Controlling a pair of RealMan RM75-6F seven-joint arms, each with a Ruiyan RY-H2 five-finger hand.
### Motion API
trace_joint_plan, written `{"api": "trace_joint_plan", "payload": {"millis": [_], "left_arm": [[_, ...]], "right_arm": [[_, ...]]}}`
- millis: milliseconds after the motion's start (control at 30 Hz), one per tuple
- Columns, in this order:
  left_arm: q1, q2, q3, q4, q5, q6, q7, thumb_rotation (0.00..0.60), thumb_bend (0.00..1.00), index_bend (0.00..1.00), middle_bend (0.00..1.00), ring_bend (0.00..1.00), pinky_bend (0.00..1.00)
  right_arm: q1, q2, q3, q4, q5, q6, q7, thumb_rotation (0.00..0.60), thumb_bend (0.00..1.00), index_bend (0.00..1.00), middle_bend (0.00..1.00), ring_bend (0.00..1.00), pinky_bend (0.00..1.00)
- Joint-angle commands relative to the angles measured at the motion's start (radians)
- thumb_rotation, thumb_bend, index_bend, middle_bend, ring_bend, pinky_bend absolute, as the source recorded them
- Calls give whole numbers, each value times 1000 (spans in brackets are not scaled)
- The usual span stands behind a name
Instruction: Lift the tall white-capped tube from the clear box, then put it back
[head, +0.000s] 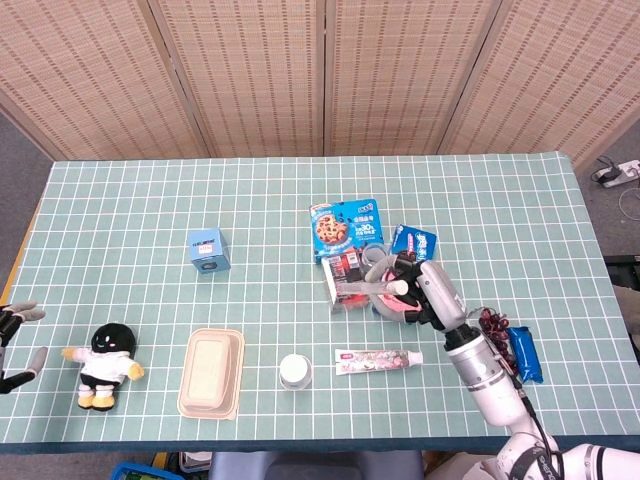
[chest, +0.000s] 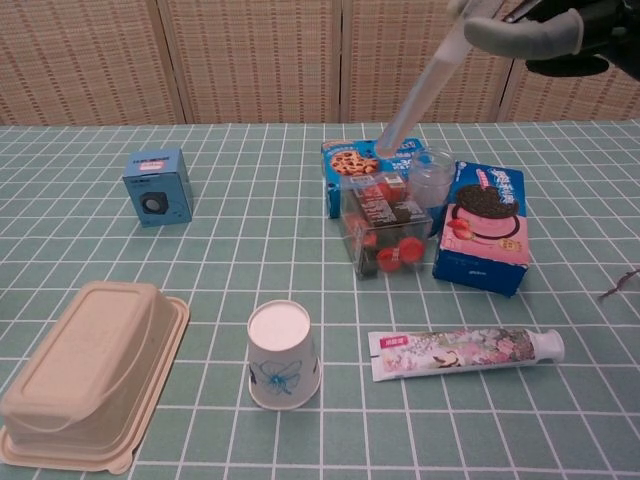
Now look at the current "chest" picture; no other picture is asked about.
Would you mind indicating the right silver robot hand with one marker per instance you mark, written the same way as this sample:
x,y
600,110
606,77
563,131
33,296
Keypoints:
x,y
525,35

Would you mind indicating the clear plastic tube with cap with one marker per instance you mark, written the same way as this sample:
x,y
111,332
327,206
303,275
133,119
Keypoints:
x,y
425,85

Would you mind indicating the floral toothpaste tube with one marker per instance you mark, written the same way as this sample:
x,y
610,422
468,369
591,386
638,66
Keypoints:
x,y
450,352

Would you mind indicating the woven bamboo screen panel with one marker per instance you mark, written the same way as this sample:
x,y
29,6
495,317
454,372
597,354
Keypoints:
x,y
580,100
250,60
75,60
390,50

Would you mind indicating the clear plastic jar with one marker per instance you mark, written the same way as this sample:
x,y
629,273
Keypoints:
x,y
430,185

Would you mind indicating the pink and blue Oreo box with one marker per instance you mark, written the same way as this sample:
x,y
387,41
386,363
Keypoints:
x,y
480,240

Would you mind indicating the blue chocolate chip cookie box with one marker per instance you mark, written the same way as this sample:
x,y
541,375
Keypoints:
x,y
345,162

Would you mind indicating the clear box with red caps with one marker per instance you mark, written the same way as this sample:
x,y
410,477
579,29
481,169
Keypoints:
x,y
385,215

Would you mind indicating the dark red grape bunch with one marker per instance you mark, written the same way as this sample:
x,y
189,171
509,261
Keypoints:
x,y
620,285

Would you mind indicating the green checked tablecloth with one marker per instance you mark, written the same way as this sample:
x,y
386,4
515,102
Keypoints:
x,y
250,250

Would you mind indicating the small blue speaker box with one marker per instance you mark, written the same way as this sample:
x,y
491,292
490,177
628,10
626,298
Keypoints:
x,y
157,200

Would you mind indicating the paper cup with blue butterfly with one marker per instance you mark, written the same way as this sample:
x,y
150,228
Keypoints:
x,y
280,370

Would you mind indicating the beige lidded lunch container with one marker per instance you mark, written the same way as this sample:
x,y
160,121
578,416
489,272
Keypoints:
x,y
85,360

